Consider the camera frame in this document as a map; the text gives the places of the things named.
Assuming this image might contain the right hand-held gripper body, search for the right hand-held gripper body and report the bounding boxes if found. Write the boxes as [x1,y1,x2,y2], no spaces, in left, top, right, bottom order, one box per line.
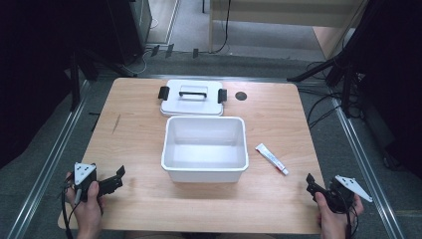
[323,174,373,214]

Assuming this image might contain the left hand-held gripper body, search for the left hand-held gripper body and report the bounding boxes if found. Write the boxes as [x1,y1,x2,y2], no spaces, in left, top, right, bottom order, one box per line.
[72,161,116,203]

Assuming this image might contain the white ointment tube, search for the white ointment tube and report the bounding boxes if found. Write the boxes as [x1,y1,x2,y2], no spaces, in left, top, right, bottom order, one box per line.
[254,142,290,176]

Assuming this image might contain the white plastic storage box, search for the white plastic storage box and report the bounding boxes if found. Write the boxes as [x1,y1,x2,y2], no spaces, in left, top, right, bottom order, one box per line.
[160,115,250,184]

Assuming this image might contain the white box lid black clasps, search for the white box lid black clasps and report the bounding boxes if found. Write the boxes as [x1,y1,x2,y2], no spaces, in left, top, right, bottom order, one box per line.
[157,79,229,118]

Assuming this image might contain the person's right hand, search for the person's right hand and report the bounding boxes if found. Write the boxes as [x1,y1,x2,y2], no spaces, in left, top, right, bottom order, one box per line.
[314,191,365,239]

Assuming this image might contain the person's left hand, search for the person's left hand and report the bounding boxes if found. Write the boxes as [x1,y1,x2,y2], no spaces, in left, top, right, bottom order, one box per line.
[65,171,106,239]

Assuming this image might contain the black tripod stand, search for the black tripod stand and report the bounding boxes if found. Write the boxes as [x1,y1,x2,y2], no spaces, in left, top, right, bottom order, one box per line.
[64,48,137,113]
[286,49,367,118]

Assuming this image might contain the dark cabinet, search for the dark cabinet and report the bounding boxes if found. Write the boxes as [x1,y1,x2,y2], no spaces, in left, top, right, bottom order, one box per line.
[107,0,154,65]

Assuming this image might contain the light wooden desk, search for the light wooden desk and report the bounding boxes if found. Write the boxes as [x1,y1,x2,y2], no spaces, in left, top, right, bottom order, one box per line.
[207,0,369,60]

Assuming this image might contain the metal floor rail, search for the metal floor rail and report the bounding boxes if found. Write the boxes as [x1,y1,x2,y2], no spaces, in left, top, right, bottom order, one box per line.
[329,97,406,239]
[5,79,92,239]

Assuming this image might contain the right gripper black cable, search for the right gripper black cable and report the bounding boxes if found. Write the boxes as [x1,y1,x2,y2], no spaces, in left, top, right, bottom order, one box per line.
[343,198,360,239]

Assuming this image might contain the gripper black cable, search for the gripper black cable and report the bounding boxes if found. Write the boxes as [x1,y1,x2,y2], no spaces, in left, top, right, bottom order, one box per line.
[343,198,360,239]
[60,177,83,239]

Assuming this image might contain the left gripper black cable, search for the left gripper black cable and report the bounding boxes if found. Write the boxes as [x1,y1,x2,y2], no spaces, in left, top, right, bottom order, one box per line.
[60,177,83,239]

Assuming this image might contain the black floor cables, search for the black floor cables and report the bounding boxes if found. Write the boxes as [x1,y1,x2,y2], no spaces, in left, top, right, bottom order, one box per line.
[306,93,362,129]

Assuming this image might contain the white floor cable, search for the white floor cable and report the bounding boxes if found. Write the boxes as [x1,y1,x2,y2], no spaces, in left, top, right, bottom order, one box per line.
[122,18,160,76]

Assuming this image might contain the black hanging cable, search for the black hanging cable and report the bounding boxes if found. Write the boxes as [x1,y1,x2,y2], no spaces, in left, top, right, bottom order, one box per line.
[213,0,232,55]

